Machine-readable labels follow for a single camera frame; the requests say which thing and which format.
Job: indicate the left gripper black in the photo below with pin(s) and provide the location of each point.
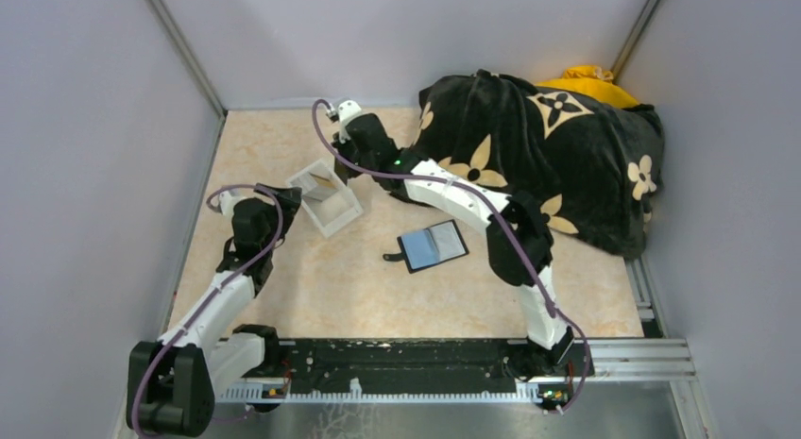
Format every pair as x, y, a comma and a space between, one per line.
289, 200

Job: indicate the white plastic card tray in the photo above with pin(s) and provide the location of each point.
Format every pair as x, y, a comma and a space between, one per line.
330, 202

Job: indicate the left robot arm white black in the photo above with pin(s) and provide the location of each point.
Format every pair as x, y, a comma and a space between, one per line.
174, 381

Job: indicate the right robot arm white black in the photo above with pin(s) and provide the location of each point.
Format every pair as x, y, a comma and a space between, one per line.
519, 244

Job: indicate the black floral plush blanket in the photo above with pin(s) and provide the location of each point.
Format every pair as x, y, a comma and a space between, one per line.
593, 168

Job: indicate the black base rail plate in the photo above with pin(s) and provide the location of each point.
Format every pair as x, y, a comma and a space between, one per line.
427, 367

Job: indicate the yellow cloth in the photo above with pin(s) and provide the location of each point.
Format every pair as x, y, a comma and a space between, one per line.
595, 82

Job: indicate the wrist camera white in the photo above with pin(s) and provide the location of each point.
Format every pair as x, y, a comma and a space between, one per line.
346, 111
226, 202

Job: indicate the grey cards in tray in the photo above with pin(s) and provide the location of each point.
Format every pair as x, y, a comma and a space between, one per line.
316, 187

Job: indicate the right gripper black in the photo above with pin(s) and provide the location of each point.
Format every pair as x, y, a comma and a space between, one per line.
340, 147

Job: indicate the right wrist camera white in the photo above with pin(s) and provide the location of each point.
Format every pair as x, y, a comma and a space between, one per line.
346, 111

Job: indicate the black leather card holder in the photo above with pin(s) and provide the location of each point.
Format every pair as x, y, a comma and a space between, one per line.
428, 247

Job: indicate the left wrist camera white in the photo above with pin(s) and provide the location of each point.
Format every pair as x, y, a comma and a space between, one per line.
226, 202

